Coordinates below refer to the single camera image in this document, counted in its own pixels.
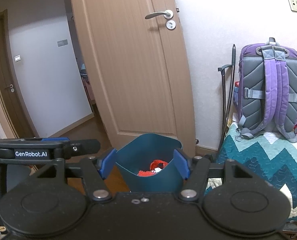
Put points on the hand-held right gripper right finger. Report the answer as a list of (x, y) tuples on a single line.
[(181, 163)]

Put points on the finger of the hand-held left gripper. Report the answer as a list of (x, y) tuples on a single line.
[(86, 147)]

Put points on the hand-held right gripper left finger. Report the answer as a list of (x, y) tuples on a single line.
[(108, 163)]

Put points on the red plastic bag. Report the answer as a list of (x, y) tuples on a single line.
[(158, 164)]

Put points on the white purple wrapper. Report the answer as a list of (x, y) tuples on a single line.
[(158, 170)]

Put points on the teal plastic bin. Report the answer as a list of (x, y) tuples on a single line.
[(153, 182)]

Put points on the orange net bag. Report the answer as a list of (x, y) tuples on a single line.
[(146, 173)]

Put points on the dark brown door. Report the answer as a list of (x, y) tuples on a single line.
[(11, 80)]

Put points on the light wooden door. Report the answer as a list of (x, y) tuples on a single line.
[(133, 80)]

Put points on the zigzag quilted blanket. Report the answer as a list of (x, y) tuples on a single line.
[(268, 165)]

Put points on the purple grey backpack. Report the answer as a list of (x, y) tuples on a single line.
[(271, 92)]

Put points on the silver door lock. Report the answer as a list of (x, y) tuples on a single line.
[(170, 25)]

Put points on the white light switch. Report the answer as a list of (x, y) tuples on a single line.
[(17, 58)]

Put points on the grey light switch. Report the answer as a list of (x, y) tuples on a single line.
[(62, 43)]

